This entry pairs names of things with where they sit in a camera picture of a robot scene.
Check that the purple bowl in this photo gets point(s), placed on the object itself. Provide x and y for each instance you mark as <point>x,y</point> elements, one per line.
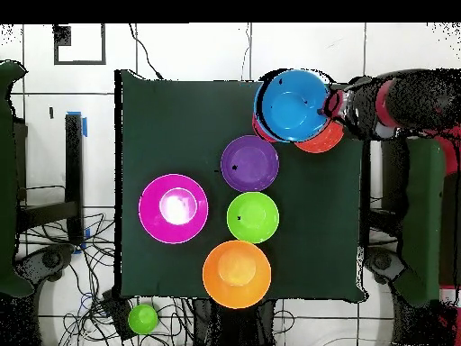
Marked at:
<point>248,163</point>

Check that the dark green table cloth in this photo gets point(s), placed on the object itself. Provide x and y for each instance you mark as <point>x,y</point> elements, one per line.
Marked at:
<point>180,122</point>

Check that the large red-orange bowl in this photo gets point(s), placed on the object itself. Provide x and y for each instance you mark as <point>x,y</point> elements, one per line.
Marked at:
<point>324,140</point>

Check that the small orange bowl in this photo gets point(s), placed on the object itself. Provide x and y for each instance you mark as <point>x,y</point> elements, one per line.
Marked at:
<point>261,133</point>

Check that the green covered side table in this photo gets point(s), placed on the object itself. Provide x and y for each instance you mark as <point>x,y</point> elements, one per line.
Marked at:
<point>6,180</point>
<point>421,216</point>

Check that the black metal stand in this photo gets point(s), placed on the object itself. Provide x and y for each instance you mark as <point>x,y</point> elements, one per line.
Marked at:
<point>74,180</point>

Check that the large magenta bowl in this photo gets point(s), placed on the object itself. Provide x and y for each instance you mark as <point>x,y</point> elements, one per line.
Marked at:
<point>155,209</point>

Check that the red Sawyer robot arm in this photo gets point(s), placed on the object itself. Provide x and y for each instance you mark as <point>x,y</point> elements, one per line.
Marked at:
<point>410,101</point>

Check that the blue bowl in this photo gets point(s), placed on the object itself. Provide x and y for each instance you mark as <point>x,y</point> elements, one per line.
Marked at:
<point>292,104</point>

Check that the black square floor frame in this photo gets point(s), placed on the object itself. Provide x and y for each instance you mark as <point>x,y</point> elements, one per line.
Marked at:
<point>63,34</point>

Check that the small green round bowl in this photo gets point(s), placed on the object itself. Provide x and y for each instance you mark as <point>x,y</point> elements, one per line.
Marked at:
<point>142,318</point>

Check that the large light orange bowl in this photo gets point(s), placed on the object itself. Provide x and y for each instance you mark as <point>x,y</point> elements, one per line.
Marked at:
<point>238,274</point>

